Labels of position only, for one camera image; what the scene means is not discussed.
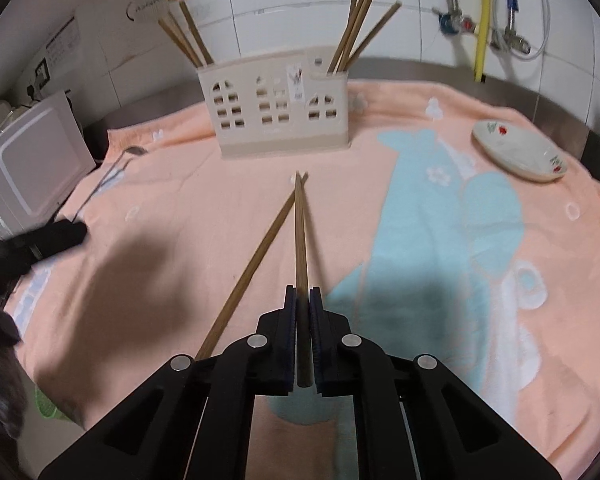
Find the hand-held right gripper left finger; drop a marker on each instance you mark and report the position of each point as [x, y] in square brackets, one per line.
[291, 340]

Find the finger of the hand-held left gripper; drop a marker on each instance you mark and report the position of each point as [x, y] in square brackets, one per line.
[62, 236]

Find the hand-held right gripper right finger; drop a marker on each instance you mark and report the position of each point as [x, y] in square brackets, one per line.
[316, 340]

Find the metal spoon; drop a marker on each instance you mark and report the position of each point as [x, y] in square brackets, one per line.
[134, 150]

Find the beige utensil holder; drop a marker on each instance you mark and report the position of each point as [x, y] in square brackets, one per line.
[275, 105]

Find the white microwave oven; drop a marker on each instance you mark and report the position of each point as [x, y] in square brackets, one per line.
[35, 165]

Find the green plastic item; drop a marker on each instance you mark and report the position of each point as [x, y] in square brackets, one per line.
[45, 402]

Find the peach and blue towel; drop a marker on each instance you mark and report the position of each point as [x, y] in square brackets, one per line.
[430, 240]

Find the white flower-print plate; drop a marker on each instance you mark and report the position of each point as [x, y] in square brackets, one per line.
[517, 152]

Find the metal water valve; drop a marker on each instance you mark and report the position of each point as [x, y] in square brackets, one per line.
[515, 45]

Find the white plastic tube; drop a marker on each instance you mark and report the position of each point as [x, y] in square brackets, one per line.
[545, 10]

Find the wall socket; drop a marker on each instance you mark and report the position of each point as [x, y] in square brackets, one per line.
[41, 71]

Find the white paper wall label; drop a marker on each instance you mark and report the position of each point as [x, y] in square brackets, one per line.
[60, 40]

